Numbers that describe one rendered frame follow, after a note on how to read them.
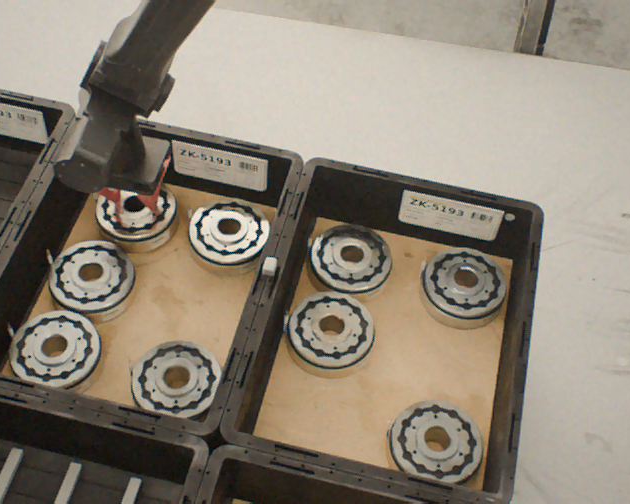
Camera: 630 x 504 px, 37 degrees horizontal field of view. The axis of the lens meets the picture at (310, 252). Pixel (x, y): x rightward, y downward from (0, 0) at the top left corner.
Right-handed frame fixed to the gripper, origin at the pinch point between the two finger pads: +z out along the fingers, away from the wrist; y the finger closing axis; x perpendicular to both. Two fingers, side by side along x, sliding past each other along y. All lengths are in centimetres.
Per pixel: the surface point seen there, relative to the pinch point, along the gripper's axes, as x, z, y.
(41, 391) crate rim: -30.3, -7.7, 2.4
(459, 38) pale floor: 141, 99, 30
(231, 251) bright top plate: -3.6, 1.6, 13.8
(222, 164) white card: 7.2, -1.2, 9.5
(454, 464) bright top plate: -24, 2, 45
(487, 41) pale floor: 143, 99, 38
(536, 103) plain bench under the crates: 50, 23, 49
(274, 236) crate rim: -4.4, -5.0, 19.8
